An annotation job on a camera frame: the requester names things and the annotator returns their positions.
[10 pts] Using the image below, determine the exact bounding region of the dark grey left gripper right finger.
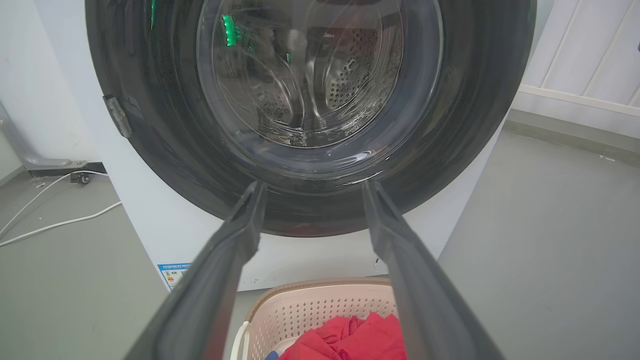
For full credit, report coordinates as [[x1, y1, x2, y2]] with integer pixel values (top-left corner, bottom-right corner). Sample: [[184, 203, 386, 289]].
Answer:
[[361, 179, 506, 360]]

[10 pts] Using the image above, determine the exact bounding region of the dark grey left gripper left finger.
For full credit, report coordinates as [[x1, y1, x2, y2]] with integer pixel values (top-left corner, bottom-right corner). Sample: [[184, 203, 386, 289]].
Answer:
[[124, 180, 267, 360]]

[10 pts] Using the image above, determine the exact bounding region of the white washing machine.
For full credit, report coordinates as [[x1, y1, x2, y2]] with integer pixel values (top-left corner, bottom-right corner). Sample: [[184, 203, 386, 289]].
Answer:
[[33, 0, 555, 293]]

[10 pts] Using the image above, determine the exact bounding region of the dark round washing machine door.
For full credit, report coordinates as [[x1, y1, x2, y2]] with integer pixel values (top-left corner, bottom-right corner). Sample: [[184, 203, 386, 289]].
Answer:
[[84, 0, 538, 238]]

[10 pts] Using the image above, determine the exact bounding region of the energy label sticker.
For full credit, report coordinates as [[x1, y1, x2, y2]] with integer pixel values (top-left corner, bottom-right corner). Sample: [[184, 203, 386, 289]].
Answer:
[[157, 262, 193, 291]]

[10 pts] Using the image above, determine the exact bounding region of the red garment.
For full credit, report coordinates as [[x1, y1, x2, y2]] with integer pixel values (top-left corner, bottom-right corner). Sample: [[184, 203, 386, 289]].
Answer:
[[278, 312, 407, 360]]

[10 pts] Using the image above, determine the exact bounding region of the beige perforated laundry basket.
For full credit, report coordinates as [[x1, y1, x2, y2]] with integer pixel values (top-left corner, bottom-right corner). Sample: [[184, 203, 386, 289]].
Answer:
[[230, 278, 401, 360]]

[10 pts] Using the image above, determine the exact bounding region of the grey wheeled stand base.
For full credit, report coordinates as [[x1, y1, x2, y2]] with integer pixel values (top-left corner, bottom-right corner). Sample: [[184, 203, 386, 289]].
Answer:
[[0, 102, 94, 185]]

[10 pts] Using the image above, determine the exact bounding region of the white panelled cabinet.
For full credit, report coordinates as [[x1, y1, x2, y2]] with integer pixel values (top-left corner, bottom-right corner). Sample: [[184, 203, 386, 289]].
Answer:
[[511, 0, 640, 140]]

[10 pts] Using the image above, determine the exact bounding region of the white power cable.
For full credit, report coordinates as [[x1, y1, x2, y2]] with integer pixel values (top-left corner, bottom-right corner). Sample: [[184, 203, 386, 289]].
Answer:
[[0, 171, 123, 248]]

